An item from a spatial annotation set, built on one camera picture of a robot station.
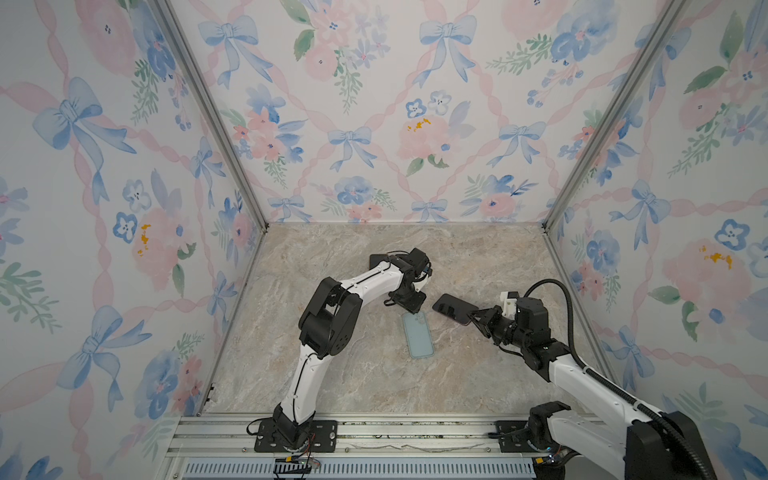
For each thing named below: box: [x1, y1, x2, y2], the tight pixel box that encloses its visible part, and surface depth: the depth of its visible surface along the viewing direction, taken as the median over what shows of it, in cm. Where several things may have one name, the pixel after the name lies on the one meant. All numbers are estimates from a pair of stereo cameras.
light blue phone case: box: [402, 311, 435, 359], surface depth 94 cm
